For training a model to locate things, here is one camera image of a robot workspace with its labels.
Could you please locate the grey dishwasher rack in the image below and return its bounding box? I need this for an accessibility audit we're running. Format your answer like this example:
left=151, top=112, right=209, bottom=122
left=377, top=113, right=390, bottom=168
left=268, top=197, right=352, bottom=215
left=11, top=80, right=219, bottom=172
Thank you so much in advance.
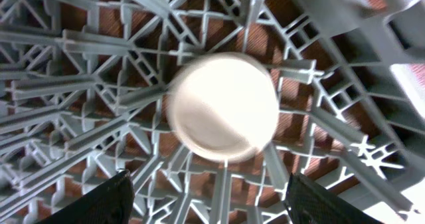
left=1, top=0, right=424, bottom=223

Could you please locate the pink bowl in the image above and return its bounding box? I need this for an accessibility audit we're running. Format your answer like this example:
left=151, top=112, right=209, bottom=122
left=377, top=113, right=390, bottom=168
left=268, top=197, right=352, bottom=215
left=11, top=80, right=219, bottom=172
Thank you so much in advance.
left=167, top=53, right=280, bottom=162

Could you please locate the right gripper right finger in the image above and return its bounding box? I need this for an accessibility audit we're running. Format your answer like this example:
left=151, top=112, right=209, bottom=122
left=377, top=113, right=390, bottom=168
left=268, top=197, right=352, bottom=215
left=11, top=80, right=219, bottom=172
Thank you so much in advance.
left=284, top=174, right=381, bottom=224

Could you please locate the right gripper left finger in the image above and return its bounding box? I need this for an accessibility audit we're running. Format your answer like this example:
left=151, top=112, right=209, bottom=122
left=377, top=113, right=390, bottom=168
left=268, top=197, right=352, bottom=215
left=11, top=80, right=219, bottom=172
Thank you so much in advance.
left=39, top=169, right=135, bottom=224

